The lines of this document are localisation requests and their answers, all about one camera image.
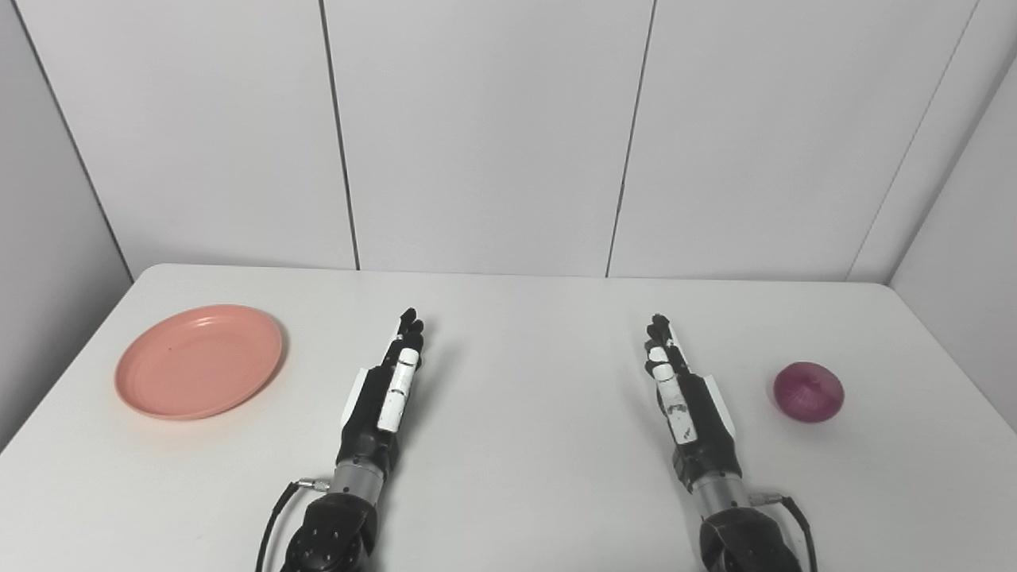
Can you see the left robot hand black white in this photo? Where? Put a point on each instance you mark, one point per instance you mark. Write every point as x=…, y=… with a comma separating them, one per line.
x=373, y=401

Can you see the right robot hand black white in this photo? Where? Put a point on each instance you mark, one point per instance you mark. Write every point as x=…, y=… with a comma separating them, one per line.
x=695, y=413

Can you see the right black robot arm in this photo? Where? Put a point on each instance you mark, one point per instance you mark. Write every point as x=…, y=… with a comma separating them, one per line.
x=743, y=532

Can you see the purple red onion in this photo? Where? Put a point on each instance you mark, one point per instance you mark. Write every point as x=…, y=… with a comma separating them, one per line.
x=809, y=392

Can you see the pink round plate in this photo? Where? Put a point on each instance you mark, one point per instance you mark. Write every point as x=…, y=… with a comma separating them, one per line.
x=199, y=361

